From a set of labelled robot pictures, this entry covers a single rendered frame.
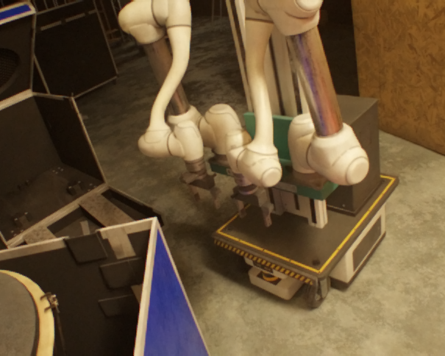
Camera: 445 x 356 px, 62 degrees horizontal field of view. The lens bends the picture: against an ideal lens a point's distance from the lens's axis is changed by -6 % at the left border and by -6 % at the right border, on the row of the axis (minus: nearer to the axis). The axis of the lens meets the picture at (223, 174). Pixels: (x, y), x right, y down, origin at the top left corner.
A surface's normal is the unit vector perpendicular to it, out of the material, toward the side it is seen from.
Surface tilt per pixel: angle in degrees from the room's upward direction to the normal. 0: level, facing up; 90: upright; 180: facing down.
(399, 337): 0
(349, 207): 90
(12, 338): 0
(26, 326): 0
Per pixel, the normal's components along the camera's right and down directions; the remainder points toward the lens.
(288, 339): -0.22, -0.85
